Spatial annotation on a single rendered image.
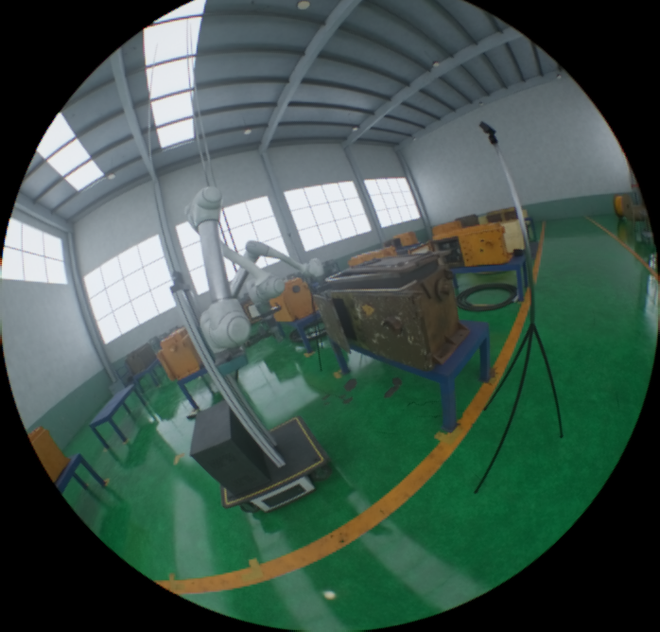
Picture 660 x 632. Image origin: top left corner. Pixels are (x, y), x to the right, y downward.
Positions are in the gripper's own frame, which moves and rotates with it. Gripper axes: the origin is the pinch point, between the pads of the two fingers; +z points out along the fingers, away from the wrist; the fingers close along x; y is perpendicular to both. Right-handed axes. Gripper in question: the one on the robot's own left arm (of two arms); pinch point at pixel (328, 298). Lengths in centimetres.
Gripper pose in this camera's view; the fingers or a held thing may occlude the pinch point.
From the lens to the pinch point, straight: 192.7
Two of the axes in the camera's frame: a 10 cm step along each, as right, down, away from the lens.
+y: -3.0, -1.0, 9.5
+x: -8.9, 3.9, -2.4
